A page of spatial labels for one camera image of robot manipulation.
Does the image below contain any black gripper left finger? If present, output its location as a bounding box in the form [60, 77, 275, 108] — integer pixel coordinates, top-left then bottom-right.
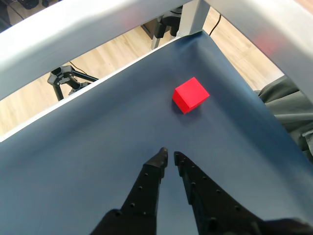
[89, 146, 169, 235]

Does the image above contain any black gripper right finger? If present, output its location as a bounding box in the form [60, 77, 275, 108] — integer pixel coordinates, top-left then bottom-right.
[173, 151, 264, 235]

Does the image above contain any red cube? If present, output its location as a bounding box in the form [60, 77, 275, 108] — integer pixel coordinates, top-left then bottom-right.
[172, 76, 210, 115]

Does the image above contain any dark blue mat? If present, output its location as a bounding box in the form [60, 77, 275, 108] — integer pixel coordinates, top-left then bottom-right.
[0, 31, 313, 235]

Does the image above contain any person's leg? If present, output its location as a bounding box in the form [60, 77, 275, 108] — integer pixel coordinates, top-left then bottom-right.
[254, 74, 313, 160]

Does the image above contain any black tripod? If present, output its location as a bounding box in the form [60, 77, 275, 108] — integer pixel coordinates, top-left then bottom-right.
[47, 64, 100, 101]

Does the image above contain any white metal frame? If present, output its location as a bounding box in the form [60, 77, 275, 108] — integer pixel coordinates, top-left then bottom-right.
[0, 0, 313, 102]

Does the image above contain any thin black floor cable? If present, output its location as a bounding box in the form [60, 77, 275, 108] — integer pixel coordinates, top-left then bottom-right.
[208, 13, 222, 36]

